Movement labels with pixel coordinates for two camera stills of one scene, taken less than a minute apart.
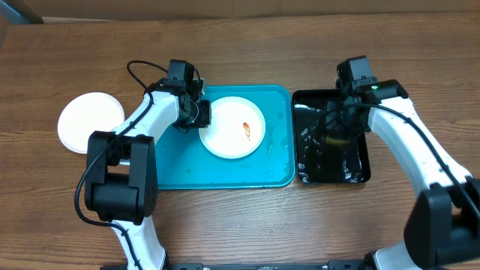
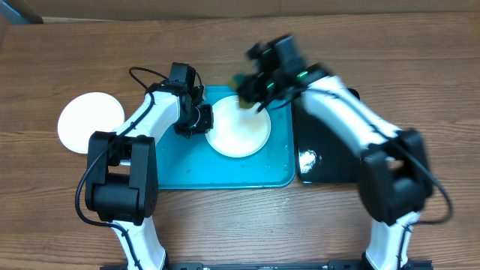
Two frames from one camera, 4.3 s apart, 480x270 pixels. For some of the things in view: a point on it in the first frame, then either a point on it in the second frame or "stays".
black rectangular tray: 320,160 stays
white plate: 84,113 stays
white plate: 237,128 stays
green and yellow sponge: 333,141 to 235,81
